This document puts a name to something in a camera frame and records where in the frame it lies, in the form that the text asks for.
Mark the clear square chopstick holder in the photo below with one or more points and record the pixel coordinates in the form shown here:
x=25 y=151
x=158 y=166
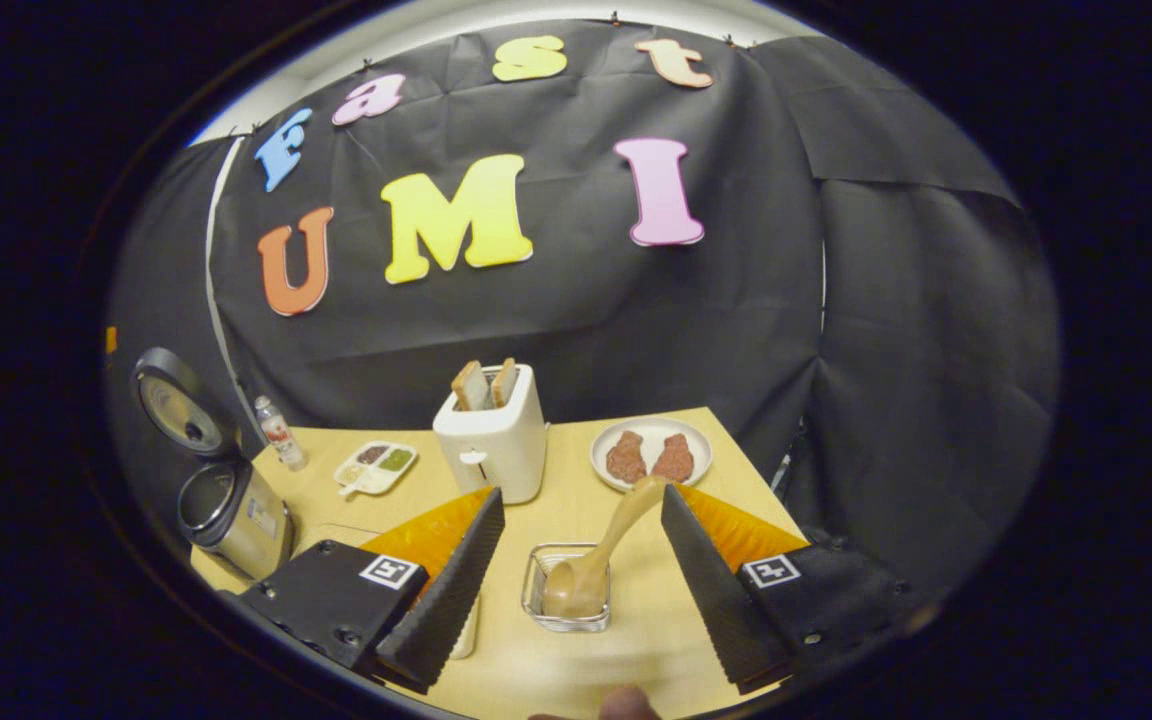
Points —
x=536 y=590

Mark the white toaster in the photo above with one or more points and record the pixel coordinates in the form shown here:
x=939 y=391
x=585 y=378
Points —
x=496 y=450

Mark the white divided sauce tray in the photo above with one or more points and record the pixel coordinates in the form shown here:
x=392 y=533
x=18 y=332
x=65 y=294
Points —
x=376 y=467

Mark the dark grey rice cooker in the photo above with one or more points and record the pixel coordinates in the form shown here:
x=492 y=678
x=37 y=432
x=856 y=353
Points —
x=236 y=520

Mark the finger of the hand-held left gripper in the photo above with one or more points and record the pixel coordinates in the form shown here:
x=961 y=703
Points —
x=111 y=340

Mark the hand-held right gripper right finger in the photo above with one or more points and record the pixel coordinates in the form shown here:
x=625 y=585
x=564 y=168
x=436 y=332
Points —
x=711 y=590

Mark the small clear bottle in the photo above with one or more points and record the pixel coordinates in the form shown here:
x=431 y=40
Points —
x=281 y=435

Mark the white round plate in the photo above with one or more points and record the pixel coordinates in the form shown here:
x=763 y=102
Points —
x=651 y=428

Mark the brown meat piece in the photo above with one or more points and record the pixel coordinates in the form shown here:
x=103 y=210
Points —
x=626 y=458
x=674 y=458

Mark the wooden spoon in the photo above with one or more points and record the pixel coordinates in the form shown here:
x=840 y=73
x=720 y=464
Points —
x=596 y=560

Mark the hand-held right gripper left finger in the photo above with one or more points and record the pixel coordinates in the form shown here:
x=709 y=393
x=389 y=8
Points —
x=456 y=580

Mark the toast slice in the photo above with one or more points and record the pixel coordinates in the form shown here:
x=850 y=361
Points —
x=470 y=388
x=503 y=382

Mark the black backdrop cloth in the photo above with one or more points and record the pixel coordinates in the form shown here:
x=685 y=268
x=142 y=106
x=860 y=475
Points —
x=636 y=320

